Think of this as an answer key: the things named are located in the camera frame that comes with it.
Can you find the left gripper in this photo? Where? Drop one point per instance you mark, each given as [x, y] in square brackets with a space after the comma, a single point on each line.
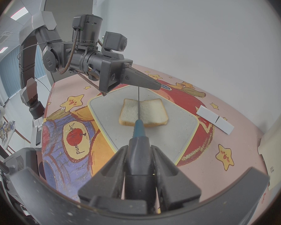
[107, 74]

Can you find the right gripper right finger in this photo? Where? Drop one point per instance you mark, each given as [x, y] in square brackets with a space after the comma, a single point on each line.
[173, 186]

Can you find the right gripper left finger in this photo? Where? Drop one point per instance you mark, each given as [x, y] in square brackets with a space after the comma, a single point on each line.
[107, 179]

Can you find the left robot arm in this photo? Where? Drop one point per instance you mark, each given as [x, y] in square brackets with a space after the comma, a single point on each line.
[87, 30]

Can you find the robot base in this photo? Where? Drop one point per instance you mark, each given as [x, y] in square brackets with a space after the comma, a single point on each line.
[16, 159]

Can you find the slice of bread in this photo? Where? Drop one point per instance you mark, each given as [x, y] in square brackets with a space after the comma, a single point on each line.
[152, 112]

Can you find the cutting board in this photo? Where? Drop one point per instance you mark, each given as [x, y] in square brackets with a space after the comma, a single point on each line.
[107, 116]

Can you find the white knife rest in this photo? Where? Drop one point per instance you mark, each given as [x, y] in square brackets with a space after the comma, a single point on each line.
[213, 119]

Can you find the blue curtain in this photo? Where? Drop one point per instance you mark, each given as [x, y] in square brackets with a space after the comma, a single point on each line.
[8, 74]

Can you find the ceiling light panel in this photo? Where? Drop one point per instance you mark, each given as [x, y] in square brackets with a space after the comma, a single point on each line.
[20, 13]

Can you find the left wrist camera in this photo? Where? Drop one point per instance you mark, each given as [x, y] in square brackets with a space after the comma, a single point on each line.
[113, 41]

